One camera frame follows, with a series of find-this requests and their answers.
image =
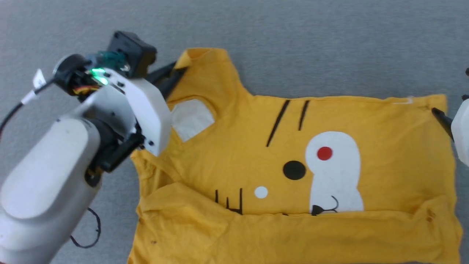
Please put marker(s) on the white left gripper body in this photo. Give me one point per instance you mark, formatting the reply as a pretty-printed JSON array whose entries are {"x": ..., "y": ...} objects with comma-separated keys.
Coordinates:
[{"x": 146, "y": 110}]

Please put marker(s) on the yellow cartoon t-shirt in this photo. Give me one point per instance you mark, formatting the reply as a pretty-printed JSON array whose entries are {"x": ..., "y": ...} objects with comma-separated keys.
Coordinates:
[{"x": 274, "y": 227}]

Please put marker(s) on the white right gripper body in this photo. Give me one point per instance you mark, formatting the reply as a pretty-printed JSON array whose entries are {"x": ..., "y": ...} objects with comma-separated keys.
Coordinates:
[{"x": 462, "y": 135}]

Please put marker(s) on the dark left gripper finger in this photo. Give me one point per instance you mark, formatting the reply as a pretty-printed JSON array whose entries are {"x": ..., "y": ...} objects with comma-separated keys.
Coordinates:
[
  {"x": 172, "y": 85},
  {"x": 161, "y": 72}
]

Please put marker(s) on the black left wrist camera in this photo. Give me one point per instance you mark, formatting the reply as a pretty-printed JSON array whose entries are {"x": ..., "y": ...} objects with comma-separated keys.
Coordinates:
[{"x": 132, "y": 53}]

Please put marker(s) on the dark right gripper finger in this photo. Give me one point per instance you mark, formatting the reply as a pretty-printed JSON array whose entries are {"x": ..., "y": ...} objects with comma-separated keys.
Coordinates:
[{"x": 444, "y": 119}]

